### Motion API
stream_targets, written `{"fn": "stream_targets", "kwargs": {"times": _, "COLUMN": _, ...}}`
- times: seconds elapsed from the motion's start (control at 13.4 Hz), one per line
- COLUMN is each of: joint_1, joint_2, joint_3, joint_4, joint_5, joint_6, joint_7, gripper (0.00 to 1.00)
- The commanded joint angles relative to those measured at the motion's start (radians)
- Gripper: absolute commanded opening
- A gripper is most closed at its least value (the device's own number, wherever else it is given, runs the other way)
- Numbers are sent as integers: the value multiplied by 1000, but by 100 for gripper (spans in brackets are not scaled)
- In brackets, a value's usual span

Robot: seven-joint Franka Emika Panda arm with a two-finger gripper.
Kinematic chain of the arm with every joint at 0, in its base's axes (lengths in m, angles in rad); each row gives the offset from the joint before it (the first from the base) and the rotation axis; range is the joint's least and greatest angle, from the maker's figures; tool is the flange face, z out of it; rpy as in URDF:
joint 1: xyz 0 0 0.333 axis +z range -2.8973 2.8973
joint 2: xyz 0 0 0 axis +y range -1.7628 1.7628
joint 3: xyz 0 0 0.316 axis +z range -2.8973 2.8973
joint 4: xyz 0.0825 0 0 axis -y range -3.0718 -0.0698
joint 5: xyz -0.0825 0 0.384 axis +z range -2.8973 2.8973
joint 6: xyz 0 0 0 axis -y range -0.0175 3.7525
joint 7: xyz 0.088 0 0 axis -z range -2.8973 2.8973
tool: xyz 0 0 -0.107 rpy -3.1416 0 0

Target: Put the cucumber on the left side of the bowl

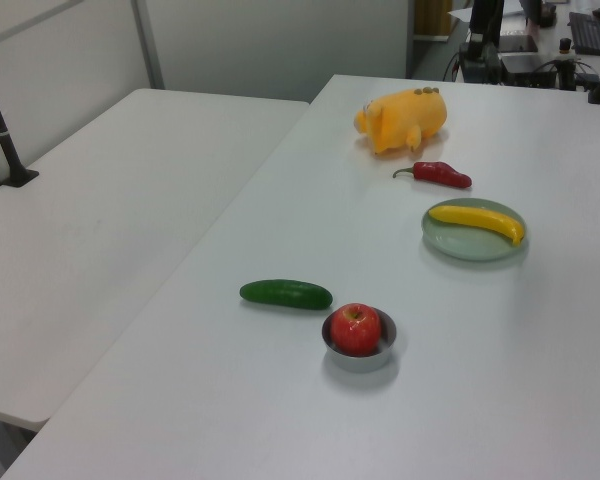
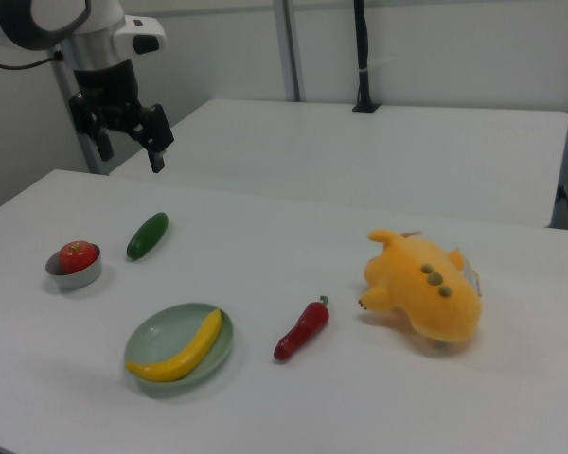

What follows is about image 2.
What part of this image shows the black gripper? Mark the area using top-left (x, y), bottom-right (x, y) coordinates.
top-left (68, 58), bottom-right (175, 174)

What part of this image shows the green cucumber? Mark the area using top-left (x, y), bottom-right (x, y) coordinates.
top-left (125, 211), bottom-right (169, 261)

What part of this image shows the small metal bowl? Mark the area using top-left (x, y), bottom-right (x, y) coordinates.
top-left (44, 243), bottom-right (103, 290)

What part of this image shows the red apple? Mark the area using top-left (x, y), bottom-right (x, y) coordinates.
top-left (59, 240), bottom-right (99, 274)

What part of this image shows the pale green plate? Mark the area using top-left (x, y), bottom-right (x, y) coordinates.
top-left (123, 303), bottom-right (235, 397)

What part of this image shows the yellow banana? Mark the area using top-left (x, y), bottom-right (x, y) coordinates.
top-left (125, 308), bottom-right (223, 383)

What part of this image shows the white adjoining table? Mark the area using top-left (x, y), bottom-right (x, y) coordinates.
top-left (108, 97), bottom-right (568, 229)

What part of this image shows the black pole with base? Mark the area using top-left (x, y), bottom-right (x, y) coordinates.
top-left (351, 0), bottom-right (380, 114)

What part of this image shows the red chili pepper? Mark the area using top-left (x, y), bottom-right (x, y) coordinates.
top-left (273, 295), bottom-right (331, 363)

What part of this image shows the yellow plush toy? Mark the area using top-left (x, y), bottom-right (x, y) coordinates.
top-left (358, 228), bottom-right (483, 344)

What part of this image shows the aluminium frame post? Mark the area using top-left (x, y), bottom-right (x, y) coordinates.
top-left (50, 50), bottom-right (103, 175)

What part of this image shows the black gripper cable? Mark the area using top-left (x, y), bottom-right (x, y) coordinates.
top-left (0, 40), bottom-right (65, 71)

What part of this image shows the grey partition post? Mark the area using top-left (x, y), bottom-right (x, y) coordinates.
top-left (272, 0), bottom-right (307, 103)

